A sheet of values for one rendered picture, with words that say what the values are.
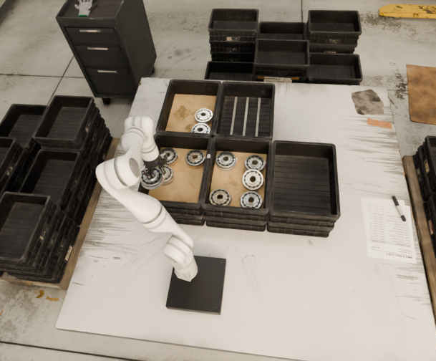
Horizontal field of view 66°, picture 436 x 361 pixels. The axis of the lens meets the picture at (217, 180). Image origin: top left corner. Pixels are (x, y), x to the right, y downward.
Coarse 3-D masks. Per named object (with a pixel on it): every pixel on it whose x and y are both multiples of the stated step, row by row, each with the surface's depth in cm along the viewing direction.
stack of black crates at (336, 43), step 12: (312, 12) 278; (324, 12) 277; (336, 12) 276; (348, 12) 275; (312, 24) 284; (324, 24) 283; (336, 24) 282; (348, 24) 281; (360, 24) 264; (312, 36) 266; (324, 36) 265; (336, 36) 264; (348, 36) 263; (312, 48) 276; (324, 48) 274; (336, 48) 273; (348, 48) 272
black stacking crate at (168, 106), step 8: (176, 88) 197; (184, 88) 196; (192, 88) 195; (200, 88) 194; (208, 88) 194; (216, 88) 193; (168, 96) 188; (168, 104) 189; (168, 112) 190; (160, 128) 177
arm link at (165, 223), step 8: (160, 216) 109; (168, 216) 114; (144, 224) 109; (152, 224) 109; (160, 224) 111; (168, 224) 114; (176, 224) 118; (176, 232) 120; (184, 232) 122; (184, 240) 124; (192, 240) 127
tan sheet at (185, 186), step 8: (184, 152) 177; (184, 160) 174; (176, 168) 172; (184, 168) 171; (200, 168) 171; (176, 176) 169; (184, 176) 169; (192, 176) 168; (200, 176) 168; (168, 184) 167; (176, 184) 166; (184, 184) 166; (192, 184) 166; (152, 192) 165; (160, 192) 165; (168, 192) 164; (176, 192) 164; (184, 192) 164; (192, 192) 164; (168, 200) 162; (176, 200) 162; (184, 200) 161; (192, 200) 161
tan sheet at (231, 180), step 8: (216, 152) 176; (232, 152) 175; (224, 160) 172; (240, 160) 172; (216, 168) 170; (240, 168) 169; (216, 176) 168; (224, 176) 167; (232, 176) 167; (240, 176) 167; (264, 176) 166; (216, 184) 165; (224, 184) 165; (232, 184) 165; (240, 184) 164; (264, 184) 164; (232, 192) 162; (240, 192) 162; (256, 192) 161; (208, 200) 161; (232, 200) 160
